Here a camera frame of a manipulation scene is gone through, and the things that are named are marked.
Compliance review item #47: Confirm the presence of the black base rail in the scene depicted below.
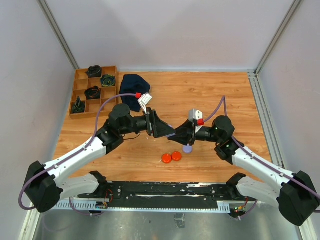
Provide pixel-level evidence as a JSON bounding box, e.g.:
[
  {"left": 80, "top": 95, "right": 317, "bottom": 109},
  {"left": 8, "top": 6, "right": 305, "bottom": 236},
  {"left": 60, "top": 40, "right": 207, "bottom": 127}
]
[{"left": 77, "top": 181, "right": 246, "bottom": 211}]

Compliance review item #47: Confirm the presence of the black rolled belt middle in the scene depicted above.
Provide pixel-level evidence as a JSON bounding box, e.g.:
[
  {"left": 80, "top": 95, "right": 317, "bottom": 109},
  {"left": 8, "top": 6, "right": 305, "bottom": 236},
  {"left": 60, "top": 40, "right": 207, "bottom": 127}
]
[{"left": 84, "top": 85, "right": 101, "bottom": 100}]

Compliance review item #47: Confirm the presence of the black rolled belt top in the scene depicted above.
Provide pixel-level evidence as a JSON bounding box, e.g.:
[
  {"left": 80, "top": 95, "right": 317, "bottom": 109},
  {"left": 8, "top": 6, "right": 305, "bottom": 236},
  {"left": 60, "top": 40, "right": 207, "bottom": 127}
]
[{"left": 85, "top": 65, "right": 102, "bottom": 78}]

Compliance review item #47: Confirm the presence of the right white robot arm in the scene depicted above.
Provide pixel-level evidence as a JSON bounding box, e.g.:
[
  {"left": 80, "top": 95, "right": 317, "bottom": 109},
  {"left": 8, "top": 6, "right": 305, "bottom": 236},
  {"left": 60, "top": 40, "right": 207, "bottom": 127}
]
[{"left": 168, "top": 115, "right": 320, "bottom": 226}]

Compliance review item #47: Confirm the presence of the green patterned rolled belt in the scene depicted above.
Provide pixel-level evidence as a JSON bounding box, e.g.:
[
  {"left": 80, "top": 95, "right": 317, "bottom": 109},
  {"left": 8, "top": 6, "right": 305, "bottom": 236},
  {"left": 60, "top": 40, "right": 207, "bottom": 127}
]
[{"left": 100, "top": 74, "right": 116, "bottom": 88}]

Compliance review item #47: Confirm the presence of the black rolled belt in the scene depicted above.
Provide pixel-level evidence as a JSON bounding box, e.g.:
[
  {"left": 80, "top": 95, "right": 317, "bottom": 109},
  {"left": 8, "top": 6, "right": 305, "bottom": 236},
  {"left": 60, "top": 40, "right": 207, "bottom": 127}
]
[
  {"left": 84, "top": 85, "right": 101, "bottom": 100},
  {"left": 85, "top": 65, "right": 102, "bottom": 78}
]

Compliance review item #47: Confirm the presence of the wooden compartment tray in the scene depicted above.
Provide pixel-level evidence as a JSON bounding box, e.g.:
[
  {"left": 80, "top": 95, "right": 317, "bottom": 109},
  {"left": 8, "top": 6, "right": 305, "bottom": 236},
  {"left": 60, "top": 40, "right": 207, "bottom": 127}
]
[{"left": 69, "top": 66, "right": 120, "bottom": 120}]

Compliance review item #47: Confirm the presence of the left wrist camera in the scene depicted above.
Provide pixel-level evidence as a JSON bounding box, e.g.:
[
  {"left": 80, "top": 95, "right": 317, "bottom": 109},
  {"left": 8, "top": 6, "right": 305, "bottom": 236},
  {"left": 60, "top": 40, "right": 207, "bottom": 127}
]
[{"left": 138, "top": 92, "right": 153, "bottom": 114}]

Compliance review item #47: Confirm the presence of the purple charging case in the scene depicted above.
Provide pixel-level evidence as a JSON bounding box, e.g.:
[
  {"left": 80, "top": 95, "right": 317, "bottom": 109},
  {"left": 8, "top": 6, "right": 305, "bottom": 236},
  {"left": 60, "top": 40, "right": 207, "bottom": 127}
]
[
  {"left": 182, "top": 144, "right": 193, "bottom": 154},
  {"left": 166, "top": 124, "right": 176, "bottom": 138}
]

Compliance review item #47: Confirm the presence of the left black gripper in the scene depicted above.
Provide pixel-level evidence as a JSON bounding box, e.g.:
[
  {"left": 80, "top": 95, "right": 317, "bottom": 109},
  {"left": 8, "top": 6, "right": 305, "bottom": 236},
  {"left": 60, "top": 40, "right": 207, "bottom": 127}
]
[{"left": 120, "top": 107, "right": 176, "bottom": 139}]

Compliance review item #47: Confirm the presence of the dark folded belt bottom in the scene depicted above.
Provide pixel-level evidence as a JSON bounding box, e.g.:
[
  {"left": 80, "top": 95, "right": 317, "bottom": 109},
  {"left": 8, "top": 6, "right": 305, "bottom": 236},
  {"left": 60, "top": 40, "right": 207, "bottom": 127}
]
[{"left": 70, "top": 96, "right": 86, "bottom": 114}]

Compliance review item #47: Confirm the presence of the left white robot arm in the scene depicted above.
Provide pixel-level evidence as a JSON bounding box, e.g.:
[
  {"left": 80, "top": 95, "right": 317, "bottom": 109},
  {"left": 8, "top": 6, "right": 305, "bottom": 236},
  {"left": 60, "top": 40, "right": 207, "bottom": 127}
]
[{"left": 22, "top": 103, "right": 176, "bottom": 213}]

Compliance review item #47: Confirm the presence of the orange earbud charging case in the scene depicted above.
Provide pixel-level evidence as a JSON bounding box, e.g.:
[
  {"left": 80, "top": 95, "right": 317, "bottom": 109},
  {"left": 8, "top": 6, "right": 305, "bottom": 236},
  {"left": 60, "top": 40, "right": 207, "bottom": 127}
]
[{"left": 161, "top": 153, "right": 172, "bottom": 164}]

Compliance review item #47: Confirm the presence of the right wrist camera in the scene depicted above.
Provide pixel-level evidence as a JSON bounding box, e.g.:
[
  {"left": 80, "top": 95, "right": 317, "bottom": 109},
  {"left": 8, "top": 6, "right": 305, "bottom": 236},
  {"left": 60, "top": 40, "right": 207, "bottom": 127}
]
[{"left": 188, "top": 108, "right": 203, "bottom": 133}]

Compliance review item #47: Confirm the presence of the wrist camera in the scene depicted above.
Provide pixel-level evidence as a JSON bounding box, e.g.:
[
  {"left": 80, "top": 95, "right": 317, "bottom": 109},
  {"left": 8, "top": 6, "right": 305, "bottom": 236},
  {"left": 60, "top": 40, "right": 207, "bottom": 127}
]
[
  {"left": 138, "top": 92, "right": 153, "bottom": 114},
  {"left": 188, "top": 108, "right": 203, "bottom": 133}
]

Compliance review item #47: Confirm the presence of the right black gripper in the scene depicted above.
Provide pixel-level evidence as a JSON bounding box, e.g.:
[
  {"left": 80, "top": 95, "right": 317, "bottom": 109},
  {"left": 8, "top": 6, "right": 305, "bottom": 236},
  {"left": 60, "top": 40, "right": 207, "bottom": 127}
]
[{"left": 168, "top": 118, "right": 222, "bottom": 146}]

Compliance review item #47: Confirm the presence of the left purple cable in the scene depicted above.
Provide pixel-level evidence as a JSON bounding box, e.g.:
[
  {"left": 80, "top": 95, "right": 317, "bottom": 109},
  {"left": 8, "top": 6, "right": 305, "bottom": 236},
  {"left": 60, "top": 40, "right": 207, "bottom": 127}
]
[{"left": 18, "top": 92, "right": 141, "bottom": 210}]

